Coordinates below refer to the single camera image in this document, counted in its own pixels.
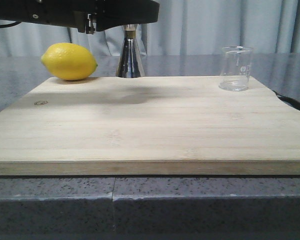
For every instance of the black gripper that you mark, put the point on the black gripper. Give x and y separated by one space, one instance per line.
61 13

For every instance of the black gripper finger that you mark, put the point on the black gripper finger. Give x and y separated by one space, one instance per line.
114 13

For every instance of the steel double jigger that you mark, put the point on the steel double jigger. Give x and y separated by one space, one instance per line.
130 62

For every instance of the small glass beaker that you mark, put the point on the small glass beaker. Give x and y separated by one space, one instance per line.
236 68

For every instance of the yellow lemon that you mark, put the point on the yellow lemon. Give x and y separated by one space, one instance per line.
69 61

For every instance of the grey curtain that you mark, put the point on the grey curtain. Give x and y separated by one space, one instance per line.
184 27

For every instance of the wooden cutting board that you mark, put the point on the wooden cutting board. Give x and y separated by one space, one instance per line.
179 125

